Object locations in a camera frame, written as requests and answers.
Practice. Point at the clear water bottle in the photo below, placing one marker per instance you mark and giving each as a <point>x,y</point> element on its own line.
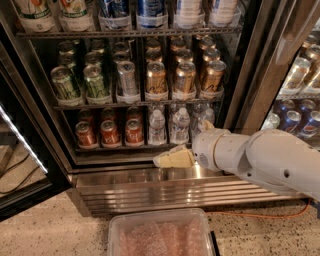
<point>179,130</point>
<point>157,133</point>
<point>207,114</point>

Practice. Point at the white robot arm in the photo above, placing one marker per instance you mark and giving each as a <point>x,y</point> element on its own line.
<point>272,159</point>

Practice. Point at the steel fridge base grille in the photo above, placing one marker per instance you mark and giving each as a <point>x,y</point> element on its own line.
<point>101,191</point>

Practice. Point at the white can right fridge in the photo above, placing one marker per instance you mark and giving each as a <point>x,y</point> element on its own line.
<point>272,121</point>

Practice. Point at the closed right fridge door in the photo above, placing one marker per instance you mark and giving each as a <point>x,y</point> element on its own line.
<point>280,28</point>

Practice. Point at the blue pepsi can right fridge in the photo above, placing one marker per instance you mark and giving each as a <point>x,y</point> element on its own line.
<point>290,121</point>

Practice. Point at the blue can top shelf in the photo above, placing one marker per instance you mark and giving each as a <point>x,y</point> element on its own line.
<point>151,14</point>

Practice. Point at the open fridge glass door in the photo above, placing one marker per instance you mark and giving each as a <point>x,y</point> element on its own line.
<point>30,175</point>

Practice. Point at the gold can front right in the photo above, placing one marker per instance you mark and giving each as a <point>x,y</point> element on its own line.
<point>212,79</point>

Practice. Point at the gold can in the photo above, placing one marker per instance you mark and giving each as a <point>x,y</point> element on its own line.
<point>184,81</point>
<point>212,79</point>
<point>156,82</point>

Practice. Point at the red soda can front right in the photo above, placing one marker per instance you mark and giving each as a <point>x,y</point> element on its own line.
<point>134,132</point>

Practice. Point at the red soda can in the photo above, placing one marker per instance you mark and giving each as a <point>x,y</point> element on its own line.
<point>86,136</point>
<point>109,134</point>
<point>134,132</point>

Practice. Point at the gold can front middle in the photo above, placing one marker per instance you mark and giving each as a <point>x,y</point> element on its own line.
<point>184,81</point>

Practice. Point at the gold can front left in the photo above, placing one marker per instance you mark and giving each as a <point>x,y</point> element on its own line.
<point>156,82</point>

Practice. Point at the red soda can front middle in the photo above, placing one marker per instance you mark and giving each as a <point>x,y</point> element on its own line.
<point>109,134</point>

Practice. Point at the clear plastic bin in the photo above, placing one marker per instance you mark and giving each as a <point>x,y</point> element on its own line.
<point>181,232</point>

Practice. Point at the silver can front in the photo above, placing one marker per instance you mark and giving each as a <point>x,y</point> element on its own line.
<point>127,88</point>

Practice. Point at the red soda can front left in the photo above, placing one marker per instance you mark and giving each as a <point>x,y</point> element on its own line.
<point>86,136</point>

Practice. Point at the green can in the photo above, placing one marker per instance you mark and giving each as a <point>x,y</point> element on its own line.
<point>67,90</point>
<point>97,89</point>

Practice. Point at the green can front left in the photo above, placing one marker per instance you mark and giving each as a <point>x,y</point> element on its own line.
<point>67,90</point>

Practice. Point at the blue can top left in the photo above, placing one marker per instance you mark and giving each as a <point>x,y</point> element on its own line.
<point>114,14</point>

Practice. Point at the middle wire shelf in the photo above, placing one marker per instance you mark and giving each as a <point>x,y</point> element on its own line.
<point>141,103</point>

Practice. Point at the wire shelf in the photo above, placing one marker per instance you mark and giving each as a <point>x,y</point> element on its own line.
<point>129,34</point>
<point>141,103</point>

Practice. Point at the upper wire shelf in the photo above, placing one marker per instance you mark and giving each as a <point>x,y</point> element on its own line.
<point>129,34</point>

